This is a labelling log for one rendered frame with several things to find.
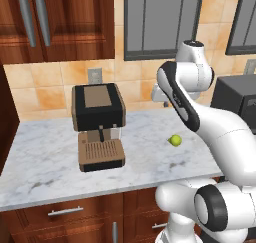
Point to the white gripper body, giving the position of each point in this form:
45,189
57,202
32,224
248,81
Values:
158,93

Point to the green pear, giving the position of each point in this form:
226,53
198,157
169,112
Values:
175,140

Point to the large grey framed window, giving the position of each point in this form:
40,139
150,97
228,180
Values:
163,20

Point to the narrow brown wooden cupboard door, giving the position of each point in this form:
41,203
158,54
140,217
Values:
10,27

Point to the black and brown coffee machine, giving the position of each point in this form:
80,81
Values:
98,117

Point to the wide brown wooden cupboard door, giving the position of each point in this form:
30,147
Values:
80,23

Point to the brown lower cupboard door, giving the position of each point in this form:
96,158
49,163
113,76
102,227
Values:
66,233

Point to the black microwave oven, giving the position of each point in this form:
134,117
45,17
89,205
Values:
233,97

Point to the brown narrow drawer front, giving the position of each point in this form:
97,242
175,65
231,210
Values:
140,230

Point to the dark brown side panel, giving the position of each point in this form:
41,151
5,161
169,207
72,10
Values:
7,120

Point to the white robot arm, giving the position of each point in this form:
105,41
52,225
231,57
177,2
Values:
220,137

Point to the small grey framed window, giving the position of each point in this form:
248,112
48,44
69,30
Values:
243,20

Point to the brown wooden drawer front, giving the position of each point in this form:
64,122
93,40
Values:
93,207

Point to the grey wall outlet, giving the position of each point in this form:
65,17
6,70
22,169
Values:
250,67
95,75

